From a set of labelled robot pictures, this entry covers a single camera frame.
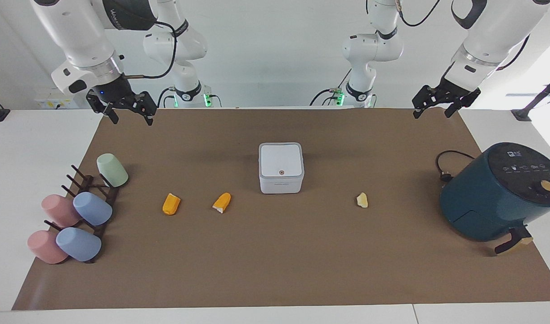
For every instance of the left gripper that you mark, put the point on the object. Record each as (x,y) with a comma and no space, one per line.
(451,89)

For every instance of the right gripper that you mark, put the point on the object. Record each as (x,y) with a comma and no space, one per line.
(113,90)

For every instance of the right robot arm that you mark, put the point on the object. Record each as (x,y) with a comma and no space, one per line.
(72,36)

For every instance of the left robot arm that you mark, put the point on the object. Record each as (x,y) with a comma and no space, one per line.
(490,40)

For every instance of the pale yellow trash piece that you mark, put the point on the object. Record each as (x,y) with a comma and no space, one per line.
(362,200)

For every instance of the orange and white trash piece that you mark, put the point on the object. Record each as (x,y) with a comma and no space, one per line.
(222,202)

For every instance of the white square lidded bin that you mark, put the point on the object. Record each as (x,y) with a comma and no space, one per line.
(281,167)

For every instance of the light green cup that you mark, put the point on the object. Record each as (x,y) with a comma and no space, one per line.
(113,170)

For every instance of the dark brown cup rack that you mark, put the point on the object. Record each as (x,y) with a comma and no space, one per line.
(109,194)

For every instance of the light blue cup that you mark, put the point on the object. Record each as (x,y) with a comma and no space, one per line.
(94,209)
(79,244)

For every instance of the dark teal air fryer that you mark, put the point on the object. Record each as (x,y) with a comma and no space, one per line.
(495,198)

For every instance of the pink cup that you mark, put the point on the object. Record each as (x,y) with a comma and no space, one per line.
(45,247)
(59,210)

